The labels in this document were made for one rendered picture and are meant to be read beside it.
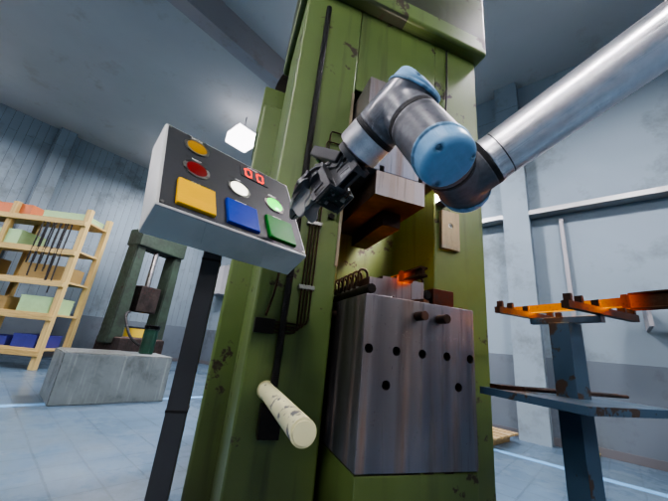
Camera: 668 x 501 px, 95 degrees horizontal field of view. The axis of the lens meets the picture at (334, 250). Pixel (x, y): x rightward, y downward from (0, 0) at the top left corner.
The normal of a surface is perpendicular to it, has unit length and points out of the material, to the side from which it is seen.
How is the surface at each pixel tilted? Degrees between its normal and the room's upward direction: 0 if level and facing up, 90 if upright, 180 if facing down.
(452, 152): 150
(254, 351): 90
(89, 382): 90
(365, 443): 90
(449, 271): 90
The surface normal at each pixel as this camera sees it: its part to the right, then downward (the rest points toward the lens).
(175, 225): 0.26, 0.75
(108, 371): 0.73, -0.14
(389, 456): 0.34, -0.25
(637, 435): -0.65, -0.29
